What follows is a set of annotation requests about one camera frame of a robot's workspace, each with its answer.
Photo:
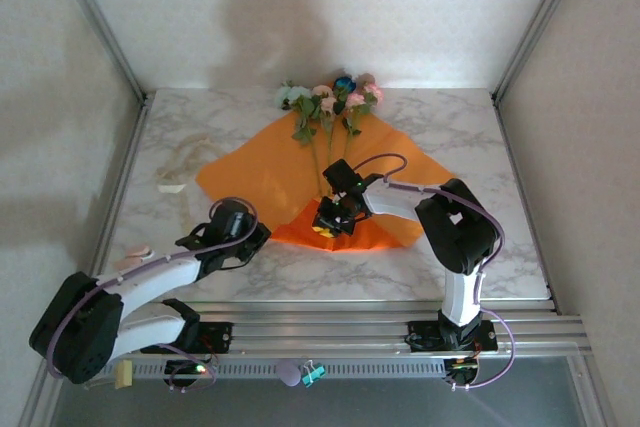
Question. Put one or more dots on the orange wrapping paper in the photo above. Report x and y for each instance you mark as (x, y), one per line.
(260, 172)

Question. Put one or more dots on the cream printed ribbon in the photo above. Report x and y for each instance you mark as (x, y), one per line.
(175, 174)

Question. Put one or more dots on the pink fake flower spray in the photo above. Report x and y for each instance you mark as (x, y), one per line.
(325, 97)

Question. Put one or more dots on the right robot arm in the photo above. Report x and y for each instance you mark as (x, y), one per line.
(460, 232)

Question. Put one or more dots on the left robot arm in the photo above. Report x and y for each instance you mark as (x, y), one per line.
(150, 277)

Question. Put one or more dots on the teal binder clip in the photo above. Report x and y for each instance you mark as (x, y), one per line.
(314, 373)

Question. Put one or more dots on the purple round pad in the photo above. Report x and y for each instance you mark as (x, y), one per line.
(289, 372)

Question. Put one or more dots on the black controller board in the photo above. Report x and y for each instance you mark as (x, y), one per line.
(462, 372)
(187, 372)

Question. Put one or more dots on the beige binder clip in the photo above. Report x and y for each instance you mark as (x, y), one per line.
(123, 374)

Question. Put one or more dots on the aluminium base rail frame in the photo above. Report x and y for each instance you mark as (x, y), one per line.
(320, 327)

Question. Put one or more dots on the aluminium table side rail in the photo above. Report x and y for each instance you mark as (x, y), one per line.
(506, 137)
(117, 187)

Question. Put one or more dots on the aluminium frame post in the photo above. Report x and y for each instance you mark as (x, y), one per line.
(100, 22)
(537, 22)

